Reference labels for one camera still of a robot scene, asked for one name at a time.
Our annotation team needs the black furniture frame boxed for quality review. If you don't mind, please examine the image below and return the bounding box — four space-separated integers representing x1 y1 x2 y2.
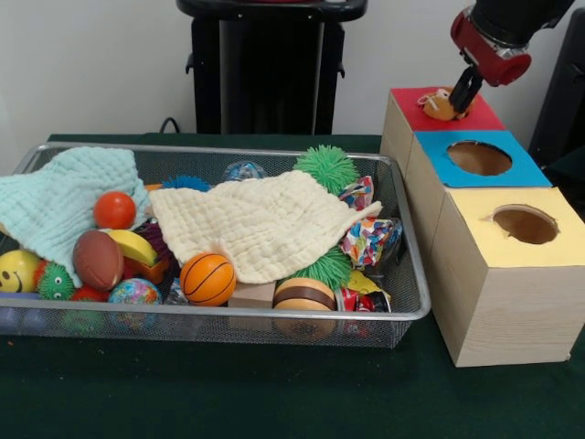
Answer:
528 6 585 162

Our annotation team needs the green spiky ball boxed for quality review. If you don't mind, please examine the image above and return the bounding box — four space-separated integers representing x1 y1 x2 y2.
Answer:
292 145 361 196

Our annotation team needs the yellow smiley ball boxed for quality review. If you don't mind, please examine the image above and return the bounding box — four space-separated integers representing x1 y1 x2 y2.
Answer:
0 250 41 294

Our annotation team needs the dark green side tablecloth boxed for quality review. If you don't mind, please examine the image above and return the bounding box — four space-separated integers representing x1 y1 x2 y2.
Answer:
542 146 585 207

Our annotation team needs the brown toy football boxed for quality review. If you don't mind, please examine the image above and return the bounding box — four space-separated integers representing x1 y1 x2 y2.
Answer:
71 229 125 293

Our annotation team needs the globe print ball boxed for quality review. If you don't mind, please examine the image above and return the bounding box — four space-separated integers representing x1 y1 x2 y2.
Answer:
107 277 162 306

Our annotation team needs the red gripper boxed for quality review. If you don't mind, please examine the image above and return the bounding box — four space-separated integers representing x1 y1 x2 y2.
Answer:
449 6 534 114

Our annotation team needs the toy hamburger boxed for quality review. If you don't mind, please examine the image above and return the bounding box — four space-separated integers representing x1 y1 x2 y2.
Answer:
272 277 337 339

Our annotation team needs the orange toy basketball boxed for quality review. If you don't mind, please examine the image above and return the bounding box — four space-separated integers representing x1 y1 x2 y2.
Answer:
179 252 238 307

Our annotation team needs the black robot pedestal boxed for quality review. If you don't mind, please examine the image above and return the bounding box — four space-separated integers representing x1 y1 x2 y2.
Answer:
175 0 369 135

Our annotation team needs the metal mesh bin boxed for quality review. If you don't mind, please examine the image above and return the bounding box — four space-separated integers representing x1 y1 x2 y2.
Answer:
0 141 433 348

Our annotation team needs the plain orange-red ball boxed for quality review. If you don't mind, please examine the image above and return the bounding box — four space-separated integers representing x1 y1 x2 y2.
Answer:
93 191 138 230

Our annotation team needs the mint green waffle cloth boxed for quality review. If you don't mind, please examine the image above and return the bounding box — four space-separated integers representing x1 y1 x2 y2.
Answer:
0 147 152 289

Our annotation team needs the colourful patterned wrapper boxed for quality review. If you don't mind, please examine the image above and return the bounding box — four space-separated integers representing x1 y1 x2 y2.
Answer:
338 174 406 272

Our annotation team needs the cream waffle cloth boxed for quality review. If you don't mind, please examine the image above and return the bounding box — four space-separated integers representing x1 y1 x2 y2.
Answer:
148 169 384 285

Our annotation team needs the yellow-brown plush toy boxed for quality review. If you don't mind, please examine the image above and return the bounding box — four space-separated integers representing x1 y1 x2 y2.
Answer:
418 87 476 121

